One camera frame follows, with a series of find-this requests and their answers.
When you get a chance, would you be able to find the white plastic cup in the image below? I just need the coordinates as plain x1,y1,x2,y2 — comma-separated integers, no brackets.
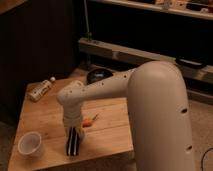
18,131,44,157

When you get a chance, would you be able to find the black handle on bench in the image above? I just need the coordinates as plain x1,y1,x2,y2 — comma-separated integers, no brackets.
175,58,207,69

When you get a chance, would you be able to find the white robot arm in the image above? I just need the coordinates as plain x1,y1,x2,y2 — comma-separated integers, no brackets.
57,61,196,171

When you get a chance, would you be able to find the dark round bowl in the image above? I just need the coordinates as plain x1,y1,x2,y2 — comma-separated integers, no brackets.
87,68,113,84

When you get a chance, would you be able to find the orange toy carrot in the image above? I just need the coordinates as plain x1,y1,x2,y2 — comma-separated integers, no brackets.
82,115,97,127

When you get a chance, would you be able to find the wooden table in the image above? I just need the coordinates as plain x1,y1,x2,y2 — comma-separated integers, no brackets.
8,79,133,171

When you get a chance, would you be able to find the long wooden shelf bench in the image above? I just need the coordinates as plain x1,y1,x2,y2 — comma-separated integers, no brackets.
78,37,213,84

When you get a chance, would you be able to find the clear plastic bottle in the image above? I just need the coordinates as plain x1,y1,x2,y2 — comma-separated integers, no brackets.
28,77,56,102

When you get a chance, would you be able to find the metal pole stand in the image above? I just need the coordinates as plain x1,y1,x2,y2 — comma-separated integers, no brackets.
83,0,92,41

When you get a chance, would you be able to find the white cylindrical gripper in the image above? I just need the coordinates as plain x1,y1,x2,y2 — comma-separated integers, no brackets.
63,105,84,135

